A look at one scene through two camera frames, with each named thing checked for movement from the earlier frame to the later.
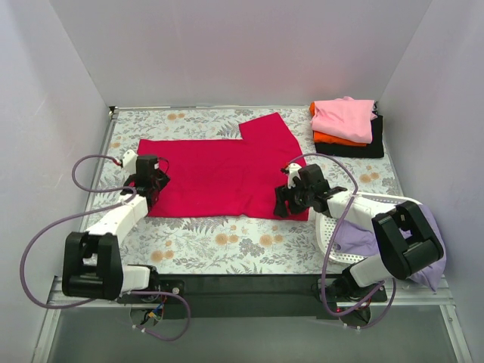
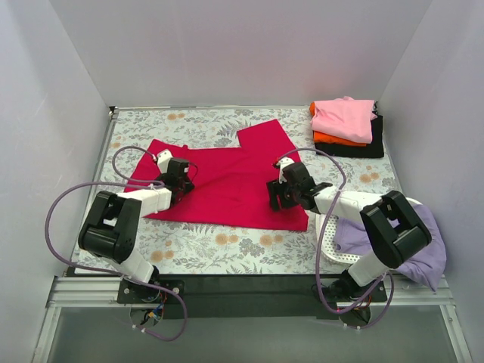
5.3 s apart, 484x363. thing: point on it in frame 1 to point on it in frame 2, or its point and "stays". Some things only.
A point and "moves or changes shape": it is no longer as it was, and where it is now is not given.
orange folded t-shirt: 327,138 stays
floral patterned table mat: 219,244 stays
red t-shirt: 235,177 moves or changes shape
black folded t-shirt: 373,150 stays
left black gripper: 157,183 to 184,185
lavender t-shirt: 359,241 stays
